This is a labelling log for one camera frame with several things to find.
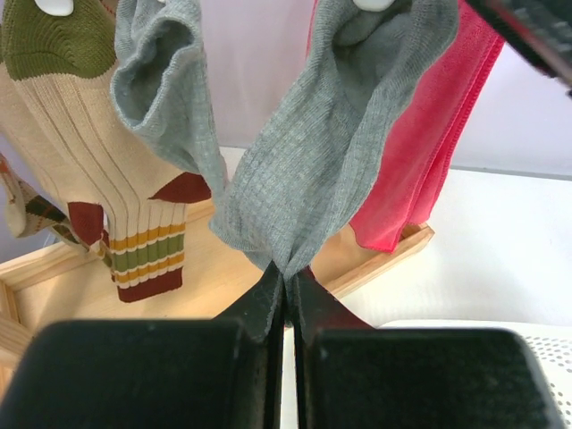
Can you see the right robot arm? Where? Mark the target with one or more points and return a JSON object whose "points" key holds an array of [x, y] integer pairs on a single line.
{"points": [[540, 31]]}

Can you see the beige striped sock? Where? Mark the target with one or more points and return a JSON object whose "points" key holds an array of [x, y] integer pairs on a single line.
{"points": [[124, 203]]}

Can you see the pink towel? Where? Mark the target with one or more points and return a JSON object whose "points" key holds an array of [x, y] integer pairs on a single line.
{"points": [[420, 147]]}

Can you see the grey sock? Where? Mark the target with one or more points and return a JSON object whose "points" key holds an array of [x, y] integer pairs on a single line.
{"points": [[160, 89], [317, 158]]}

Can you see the wooden clothes rack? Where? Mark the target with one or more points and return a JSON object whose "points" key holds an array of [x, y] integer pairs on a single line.
{"points": [[58, 282]]}

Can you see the white perforated plastic basket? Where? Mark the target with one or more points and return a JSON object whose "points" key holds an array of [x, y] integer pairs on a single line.
{"points": [[473, 374]]}

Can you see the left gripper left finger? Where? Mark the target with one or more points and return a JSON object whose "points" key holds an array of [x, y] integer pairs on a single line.
{"points": [[224, 372]]}

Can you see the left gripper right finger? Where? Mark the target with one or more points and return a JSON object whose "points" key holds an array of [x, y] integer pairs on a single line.
{"points": [[352, 375]]}

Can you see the argyle patterned sock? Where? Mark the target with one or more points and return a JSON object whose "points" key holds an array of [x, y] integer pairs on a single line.
{"points": [[27, 213]]}

